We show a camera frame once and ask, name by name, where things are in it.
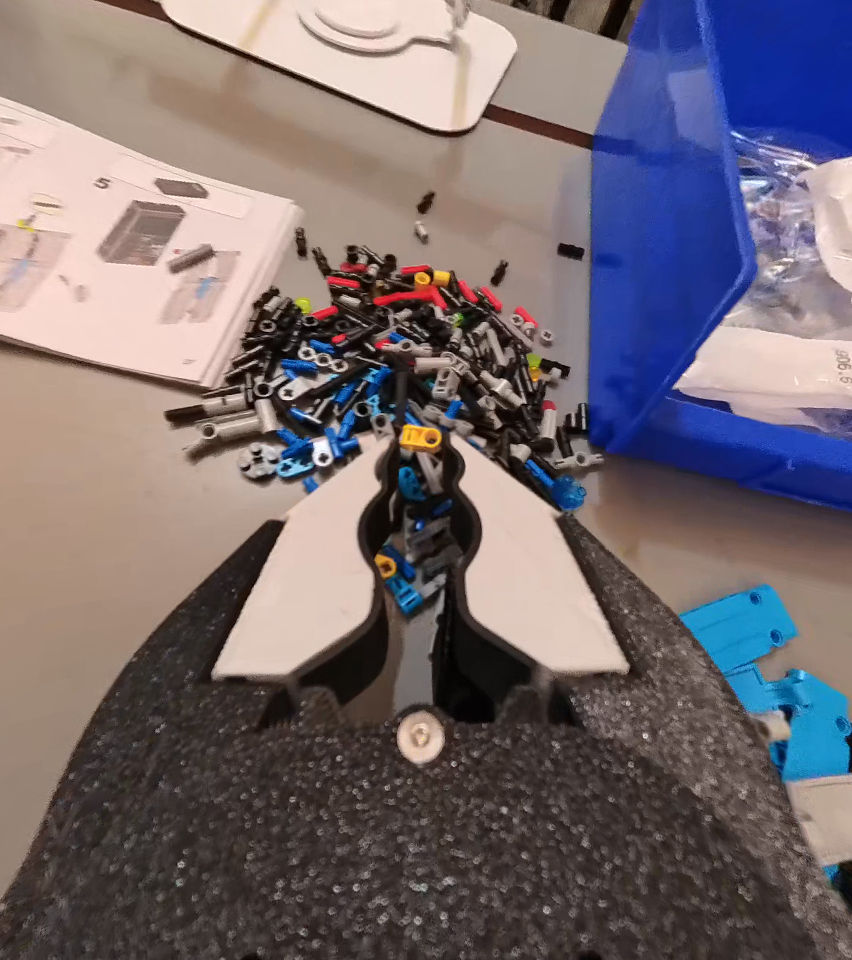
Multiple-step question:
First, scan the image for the blue plastic bin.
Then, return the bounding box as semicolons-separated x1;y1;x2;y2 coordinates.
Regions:
589;0;852;522

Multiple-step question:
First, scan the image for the pile of small brick parts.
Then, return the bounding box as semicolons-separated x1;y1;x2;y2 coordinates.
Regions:
163;191;607;620

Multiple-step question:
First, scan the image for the small clear plastic bag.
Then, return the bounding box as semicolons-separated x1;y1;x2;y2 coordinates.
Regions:
673;131;852;429

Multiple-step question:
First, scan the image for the grey desk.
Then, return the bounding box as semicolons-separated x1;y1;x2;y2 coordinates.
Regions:
0;0;852;954

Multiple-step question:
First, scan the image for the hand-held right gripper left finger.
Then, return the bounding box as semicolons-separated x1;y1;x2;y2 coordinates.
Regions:
212;433;401;721

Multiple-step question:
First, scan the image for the open instruction booklet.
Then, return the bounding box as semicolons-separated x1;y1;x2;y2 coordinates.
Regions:
0;86;306;390

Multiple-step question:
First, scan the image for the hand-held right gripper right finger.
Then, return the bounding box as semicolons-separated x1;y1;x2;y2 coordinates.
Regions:
448;433;631;721

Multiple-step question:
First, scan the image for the blue brick panel assembly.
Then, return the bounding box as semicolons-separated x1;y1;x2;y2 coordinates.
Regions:
679;585;852;957

